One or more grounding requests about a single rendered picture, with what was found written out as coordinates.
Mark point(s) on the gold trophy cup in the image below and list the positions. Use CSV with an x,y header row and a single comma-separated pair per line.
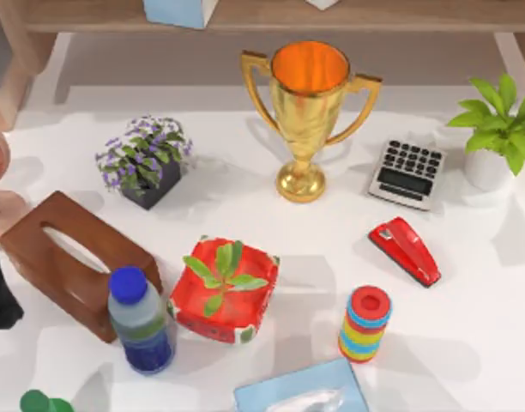
x,y
304,124

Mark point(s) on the green plant in red pot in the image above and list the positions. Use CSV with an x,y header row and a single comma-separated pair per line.
x,y
226,296

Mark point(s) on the purple flowers in black pot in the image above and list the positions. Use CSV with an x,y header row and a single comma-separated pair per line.
x,y
143,163

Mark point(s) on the silver calculator with black keys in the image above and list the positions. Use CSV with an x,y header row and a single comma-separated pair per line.
x,y
406,176

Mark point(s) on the red stapler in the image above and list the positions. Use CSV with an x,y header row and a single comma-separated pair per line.
x,y
410,251

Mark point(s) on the stack of coloured rings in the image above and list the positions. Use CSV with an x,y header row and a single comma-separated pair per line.
x,y
363,324

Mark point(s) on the clear bottle with blue cap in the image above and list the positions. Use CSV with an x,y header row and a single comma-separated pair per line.
x,y
140,322

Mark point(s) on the wooden open shelf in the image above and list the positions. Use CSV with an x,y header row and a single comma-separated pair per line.
x,y
262,21

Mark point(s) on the light blue tissue box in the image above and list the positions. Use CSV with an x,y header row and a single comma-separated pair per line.
x,y
301,390

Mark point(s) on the brown wooden tissue box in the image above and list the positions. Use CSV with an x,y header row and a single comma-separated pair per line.
x,y
74,266

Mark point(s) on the blue and white box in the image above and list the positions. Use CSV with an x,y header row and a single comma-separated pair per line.
x,y
176,10

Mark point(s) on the green plant in white pot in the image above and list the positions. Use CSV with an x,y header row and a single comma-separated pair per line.
x,y
494,129

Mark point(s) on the green bottle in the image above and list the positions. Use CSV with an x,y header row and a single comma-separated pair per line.
x,y
41,402

